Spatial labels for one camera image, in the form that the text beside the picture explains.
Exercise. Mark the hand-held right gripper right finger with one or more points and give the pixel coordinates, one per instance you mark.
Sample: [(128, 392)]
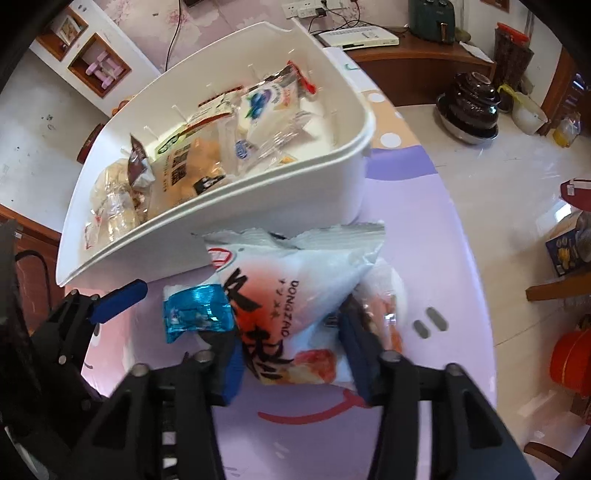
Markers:
[(364, 364)]

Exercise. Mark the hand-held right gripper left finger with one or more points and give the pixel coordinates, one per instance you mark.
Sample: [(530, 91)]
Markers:
[(231, 374)]

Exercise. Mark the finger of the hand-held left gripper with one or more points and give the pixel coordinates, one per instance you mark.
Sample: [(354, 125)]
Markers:
[(120, 297)]

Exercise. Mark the shiny blue snack packet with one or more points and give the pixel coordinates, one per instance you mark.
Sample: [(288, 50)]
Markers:
[(196, 311)]

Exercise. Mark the large white red snack packet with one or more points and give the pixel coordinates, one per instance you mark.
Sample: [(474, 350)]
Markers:
[(295, 295)]

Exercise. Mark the white plastic storage bin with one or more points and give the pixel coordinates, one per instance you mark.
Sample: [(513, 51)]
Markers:
[(295, 198)]

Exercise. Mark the snacks inside bin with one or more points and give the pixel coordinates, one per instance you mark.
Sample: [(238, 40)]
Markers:
[(415, 212)]

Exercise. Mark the clear packet of pale bread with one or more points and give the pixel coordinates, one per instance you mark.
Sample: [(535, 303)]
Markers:
[(115, 194)]

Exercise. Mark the dark brown snack packet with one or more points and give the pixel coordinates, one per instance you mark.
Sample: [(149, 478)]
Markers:
[(141, 161)]

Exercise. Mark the tan packet with green label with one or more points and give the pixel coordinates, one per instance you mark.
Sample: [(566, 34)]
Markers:
[(184, 170)]

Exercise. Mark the wooden chair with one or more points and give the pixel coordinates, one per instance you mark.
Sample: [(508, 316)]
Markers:
[(554, 287)]

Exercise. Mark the red plastic stool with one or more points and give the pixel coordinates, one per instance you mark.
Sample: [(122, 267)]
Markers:
[(572, 357)]

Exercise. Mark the crumpled clear snack packet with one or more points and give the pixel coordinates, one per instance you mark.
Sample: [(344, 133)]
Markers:
[(272, 147)]

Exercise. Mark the pink dumbbell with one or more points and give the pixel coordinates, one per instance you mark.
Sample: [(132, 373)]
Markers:
[(99, 77), (111, 63)]

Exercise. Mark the blue printed cardboard box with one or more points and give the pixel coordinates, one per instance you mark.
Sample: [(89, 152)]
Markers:
[(565, 251)]

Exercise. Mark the white packet with blueberry print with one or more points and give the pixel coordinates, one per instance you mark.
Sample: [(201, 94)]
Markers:
[(265, 108)]

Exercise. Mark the framed picture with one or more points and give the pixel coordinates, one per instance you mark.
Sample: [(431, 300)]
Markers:
[(65, 30)]

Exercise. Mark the red white bag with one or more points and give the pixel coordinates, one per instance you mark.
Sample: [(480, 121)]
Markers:
[(577, 191)]

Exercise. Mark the brown stacked steamer pot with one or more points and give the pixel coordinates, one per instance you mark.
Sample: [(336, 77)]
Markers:
[(468, 108)]

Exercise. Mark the white yellow kettle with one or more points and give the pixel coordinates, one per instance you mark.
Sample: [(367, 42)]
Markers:
[(526, 113)]

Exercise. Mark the yellow oil bottle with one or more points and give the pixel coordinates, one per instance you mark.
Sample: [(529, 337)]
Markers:
[(567, 133)]

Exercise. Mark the wooden television cabinet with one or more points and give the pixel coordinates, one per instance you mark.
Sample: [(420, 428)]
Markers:
[(415, 61)]

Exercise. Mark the white flat set-top box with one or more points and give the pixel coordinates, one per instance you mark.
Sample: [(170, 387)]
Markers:
[(360, 38)]

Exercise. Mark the white paper sheet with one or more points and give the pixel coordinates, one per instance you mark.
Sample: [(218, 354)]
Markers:
[(475, 50)]

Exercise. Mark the wicker basket with red lid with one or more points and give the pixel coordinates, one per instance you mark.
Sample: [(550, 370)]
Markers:
[(512, 55)]

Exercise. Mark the dark green air fryer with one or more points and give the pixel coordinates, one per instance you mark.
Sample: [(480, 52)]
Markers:
[(431, 21)]

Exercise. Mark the white wall sockets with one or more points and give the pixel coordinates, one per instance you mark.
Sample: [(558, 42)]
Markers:
[(302, 10)]

